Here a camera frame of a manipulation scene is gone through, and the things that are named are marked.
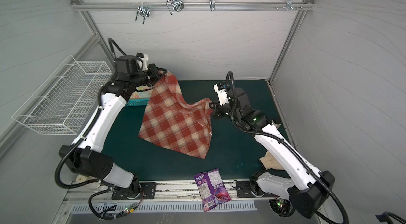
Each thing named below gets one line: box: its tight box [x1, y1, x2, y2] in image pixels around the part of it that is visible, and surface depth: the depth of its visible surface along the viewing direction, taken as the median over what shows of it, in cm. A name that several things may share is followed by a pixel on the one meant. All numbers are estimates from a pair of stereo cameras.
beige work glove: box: [258, 150, 286, 171], surface depth 84 cm
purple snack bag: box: [193, 168, 232, 212], surface depth 75 cm
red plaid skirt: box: [138, 70, 214, 160], surface depth 86 cm
